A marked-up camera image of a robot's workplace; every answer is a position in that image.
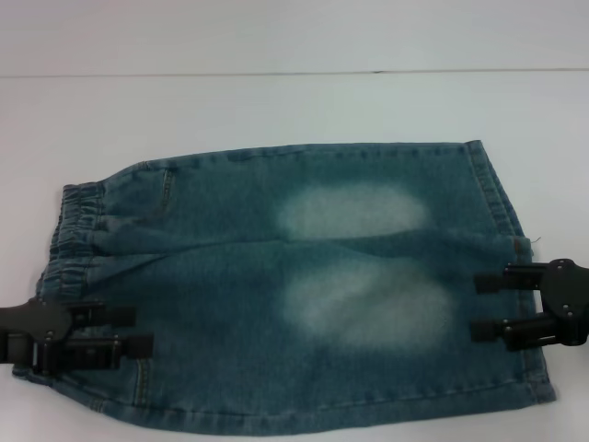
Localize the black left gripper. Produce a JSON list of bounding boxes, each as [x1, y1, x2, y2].
[[0, 297, 155, 375]]

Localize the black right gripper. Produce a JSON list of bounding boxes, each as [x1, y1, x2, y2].
[[469, 259, 589, 354]]

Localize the blue denim shorts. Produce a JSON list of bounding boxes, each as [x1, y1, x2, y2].
[[12, 140, 553, 429]]

